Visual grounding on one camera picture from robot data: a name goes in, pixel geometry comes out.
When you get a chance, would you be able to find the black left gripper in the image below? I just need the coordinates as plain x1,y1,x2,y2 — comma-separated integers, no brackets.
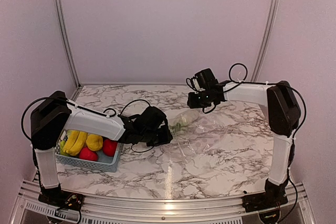
141,124,173,147

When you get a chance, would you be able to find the white fake radish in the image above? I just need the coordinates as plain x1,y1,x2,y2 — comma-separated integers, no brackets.
174,110,199,127

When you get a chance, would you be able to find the red fake apple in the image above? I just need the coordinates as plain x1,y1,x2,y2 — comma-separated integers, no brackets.
79,147,98,162
102,138,118,157

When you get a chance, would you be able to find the clear zip top bag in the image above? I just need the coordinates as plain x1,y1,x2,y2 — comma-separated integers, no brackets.
169,109,228,163

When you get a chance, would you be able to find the yellow fake bell pepper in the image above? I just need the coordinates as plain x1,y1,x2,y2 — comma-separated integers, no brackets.
86,134,103,152

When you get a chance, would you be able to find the yellow fake banana bunch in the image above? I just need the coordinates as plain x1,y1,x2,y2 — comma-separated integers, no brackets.
64,130,88,156

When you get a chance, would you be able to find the green fake pear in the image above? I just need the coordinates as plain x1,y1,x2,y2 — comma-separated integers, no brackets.
60,140,68,156

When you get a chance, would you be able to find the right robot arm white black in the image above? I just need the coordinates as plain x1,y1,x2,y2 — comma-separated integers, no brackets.
186,68,307,207

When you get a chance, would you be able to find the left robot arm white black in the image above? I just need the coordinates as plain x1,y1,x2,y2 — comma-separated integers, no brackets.
26,91,173,206

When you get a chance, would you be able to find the light blue plastic basket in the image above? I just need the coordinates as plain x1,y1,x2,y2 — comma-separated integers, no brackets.
55,131,123,173

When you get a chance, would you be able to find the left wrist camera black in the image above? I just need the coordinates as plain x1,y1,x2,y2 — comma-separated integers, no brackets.
133,106,167,132

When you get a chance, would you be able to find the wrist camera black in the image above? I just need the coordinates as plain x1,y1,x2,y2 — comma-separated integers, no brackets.
186,68,218,92
133,106,167,132

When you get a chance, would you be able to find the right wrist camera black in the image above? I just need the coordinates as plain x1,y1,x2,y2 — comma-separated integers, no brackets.
186,68,218,92

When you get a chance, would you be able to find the front aluminium rail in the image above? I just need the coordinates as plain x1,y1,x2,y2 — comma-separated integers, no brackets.
10,180,316,224

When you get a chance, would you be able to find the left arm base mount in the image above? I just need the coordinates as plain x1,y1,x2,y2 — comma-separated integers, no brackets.
38,183,83,211

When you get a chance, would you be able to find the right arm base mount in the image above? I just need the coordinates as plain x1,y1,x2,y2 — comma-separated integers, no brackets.
242,178,291,212

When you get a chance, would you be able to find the right aluminium frame post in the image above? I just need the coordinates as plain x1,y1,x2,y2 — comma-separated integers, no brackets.
251,0,280,82

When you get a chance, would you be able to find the aluminium frame post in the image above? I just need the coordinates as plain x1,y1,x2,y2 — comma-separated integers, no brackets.
251,0,280,82
54,0,81,88

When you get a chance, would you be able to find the left aluminium frame post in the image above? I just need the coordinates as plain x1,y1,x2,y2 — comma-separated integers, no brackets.
54,0,81,88

